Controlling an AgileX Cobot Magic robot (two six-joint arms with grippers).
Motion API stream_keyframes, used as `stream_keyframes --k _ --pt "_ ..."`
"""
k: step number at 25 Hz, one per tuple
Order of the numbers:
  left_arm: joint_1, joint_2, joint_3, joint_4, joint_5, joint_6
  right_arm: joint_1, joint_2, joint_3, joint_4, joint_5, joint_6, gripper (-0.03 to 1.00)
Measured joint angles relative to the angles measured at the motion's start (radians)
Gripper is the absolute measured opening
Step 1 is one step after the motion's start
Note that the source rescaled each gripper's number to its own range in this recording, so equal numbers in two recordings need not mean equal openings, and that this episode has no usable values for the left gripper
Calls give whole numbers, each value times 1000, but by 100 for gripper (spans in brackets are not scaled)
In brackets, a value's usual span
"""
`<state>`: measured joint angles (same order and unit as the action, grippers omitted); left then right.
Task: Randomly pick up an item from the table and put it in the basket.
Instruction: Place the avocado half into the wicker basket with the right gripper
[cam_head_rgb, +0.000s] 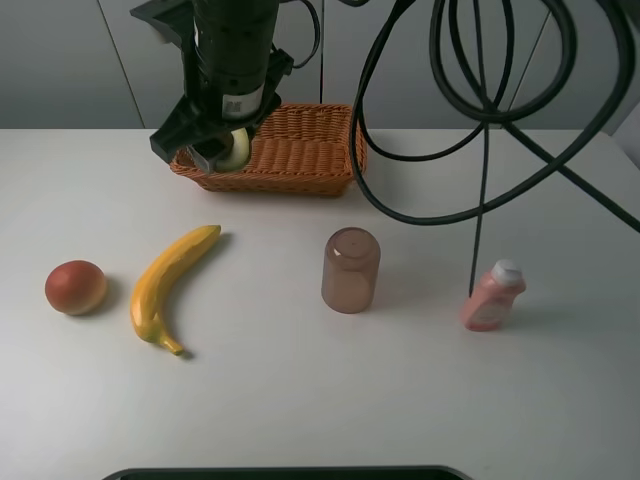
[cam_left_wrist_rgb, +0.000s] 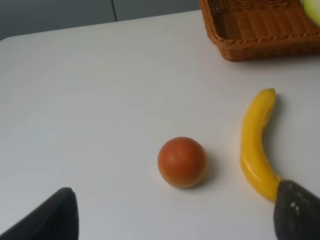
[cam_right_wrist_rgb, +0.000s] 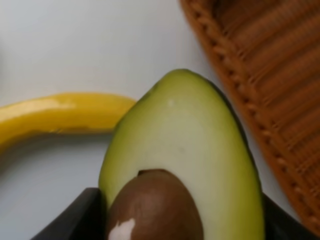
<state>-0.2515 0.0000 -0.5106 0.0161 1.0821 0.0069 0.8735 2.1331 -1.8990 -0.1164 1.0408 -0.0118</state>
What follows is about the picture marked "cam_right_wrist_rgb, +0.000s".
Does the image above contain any halved avocado with pit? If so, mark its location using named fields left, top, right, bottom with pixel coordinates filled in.
left=98, top=69, right=265, bottom=240

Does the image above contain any brown wicker basket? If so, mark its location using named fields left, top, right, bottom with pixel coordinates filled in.
left=180, top=0, right=320, bottom=235

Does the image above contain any yellow banana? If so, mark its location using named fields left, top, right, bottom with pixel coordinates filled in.
left=0, top=92, right=136, bottom=152

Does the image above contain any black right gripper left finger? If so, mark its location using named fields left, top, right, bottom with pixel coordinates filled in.
left=32, top=187, right=106, bottom=240

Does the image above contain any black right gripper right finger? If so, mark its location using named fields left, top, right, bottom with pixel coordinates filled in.
left=263, top=193, right=320, bottom=240

